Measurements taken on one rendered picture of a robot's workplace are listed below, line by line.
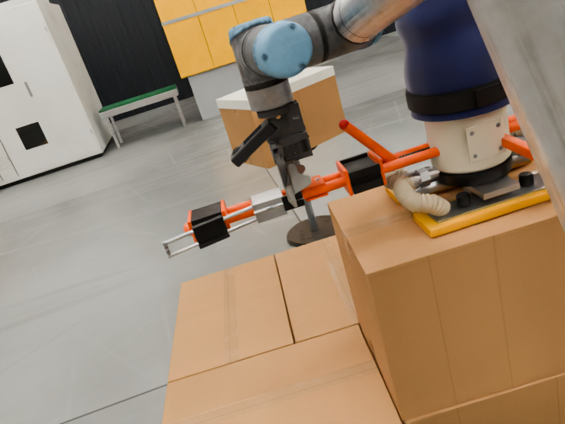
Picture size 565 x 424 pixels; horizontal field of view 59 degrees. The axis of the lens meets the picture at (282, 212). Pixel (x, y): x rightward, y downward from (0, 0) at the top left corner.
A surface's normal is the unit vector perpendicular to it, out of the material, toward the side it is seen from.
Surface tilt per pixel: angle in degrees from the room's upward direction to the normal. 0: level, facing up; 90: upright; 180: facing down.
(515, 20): 85
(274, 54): 90
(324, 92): 90
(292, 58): 90
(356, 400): 0
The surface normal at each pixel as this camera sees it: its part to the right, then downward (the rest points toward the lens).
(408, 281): 0.11, 0.37
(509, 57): -0.92, 0.38
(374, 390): -0.27, -0.88
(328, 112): 0.54, 0.19
